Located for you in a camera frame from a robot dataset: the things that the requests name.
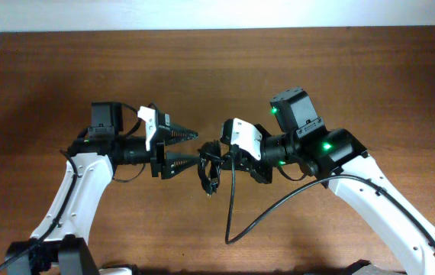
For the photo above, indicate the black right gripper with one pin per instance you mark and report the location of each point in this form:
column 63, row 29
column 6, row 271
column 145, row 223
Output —
column 262, row 169

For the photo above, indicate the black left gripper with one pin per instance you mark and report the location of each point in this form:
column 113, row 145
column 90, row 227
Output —
column 157, row 156

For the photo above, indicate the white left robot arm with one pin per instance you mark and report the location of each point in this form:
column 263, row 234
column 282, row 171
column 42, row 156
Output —
column 61, row 239

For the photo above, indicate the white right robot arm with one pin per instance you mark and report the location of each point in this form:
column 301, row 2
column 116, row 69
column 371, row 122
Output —
column 339, row 162

